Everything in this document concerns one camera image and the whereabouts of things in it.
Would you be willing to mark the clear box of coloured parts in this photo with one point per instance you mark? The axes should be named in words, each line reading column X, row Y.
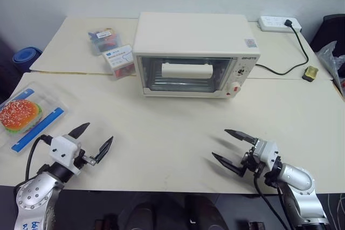
column 103, row 40

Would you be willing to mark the cream toaster oven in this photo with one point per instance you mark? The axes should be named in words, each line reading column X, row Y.
column 194, row 33

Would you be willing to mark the clear box with white label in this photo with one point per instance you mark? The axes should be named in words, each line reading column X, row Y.
column 120, row 59

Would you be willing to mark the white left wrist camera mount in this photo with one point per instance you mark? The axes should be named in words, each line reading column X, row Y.
column 63, row 150

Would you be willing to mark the clear crumpled plastic bag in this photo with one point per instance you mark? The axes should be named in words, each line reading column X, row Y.
column 334, row 57

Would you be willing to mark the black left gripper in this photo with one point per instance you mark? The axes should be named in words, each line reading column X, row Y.
column 80, row 161

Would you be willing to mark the blue rolled foam mat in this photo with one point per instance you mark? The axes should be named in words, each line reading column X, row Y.
column 25, row 57

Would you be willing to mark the yellow sponge in black holder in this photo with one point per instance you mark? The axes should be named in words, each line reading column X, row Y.
column 310, row 73

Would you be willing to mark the clear tray with blue strips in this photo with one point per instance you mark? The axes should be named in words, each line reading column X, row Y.
column 54, row 112

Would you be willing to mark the toy hamburger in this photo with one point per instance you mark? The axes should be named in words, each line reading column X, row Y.
column 19, row 115

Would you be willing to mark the black power plug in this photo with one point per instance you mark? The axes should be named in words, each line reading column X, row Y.
column 288, row 22

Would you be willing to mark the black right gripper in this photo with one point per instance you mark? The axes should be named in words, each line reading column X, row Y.
column 252, row 161

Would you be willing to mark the white power strip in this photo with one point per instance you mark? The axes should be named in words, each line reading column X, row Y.
column 272, row 24

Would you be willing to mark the black control knob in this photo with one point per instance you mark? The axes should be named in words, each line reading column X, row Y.
column 242, row 71

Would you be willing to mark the black chair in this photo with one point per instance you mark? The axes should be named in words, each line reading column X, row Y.
column 330, row 26

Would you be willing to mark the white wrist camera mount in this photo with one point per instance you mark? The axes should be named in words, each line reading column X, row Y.
column 268, row 152
column 63, row 150

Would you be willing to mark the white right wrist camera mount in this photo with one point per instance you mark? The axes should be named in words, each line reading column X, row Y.
column 268, row 152

